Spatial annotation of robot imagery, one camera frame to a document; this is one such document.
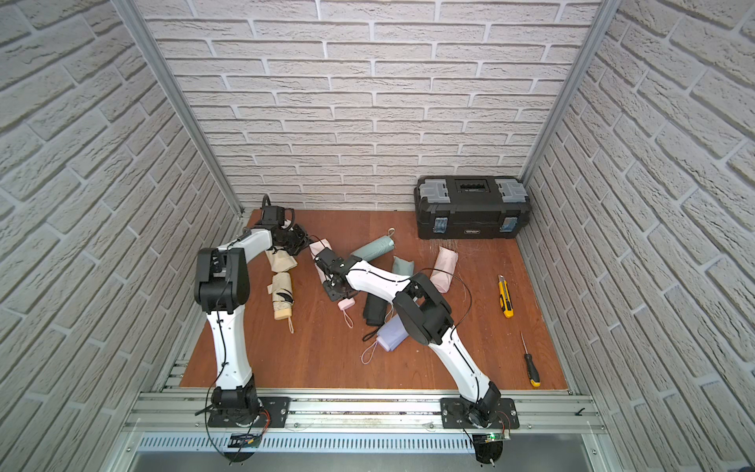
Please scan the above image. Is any mint green sleeved umbrella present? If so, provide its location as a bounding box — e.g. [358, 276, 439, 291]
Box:
[351, 227, 395, 262]

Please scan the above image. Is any beige umbrella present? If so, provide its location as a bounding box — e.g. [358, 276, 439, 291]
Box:
[267, 271, 295, 334]

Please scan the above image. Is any black umbrella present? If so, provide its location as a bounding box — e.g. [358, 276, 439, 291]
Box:
[362, 294, 389, 342]

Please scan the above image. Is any lilac sleeved umbrella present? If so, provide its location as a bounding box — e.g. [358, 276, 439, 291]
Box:
[360, 316, 408, 365]

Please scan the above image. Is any light pink sleeved umbrella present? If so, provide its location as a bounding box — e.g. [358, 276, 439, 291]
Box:
[309, 239, 331, 284]

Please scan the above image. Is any beige umbrella sleeve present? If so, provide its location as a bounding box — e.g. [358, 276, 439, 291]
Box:
[265, 248, 298, 273]

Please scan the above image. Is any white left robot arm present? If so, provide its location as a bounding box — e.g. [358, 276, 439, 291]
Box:
[194, 221, 310, 427]

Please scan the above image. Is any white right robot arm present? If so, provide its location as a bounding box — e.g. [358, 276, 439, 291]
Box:
[315, 248, 501, 428]

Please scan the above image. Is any small mint green sleeve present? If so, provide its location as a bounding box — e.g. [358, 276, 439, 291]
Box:
[391, 256, 415, 277]

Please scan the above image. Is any black plastic toolbox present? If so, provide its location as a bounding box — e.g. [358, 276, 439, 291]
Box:
[414, 175, 532, 240]

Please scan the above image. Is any yellow utility knife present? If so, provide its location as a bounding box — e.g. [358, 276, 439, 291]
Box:
[499, 275, 514, 319]

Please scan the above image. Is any black yellow screwdriver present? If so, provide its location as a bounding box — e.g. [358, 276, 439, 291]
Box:
[520, 334, 541, 389]

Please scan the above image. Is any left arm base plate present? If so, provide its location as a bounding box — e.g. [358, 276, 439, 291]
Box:
[206, 391, 292, 428]

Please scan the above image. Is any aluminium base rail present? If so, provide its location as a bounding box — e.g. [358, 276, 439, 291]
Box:
[104, 387, 619, 471]

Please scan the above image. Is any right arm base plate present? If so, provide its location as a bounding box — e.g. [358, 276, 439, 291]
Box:
[440, 397, 520, 431]

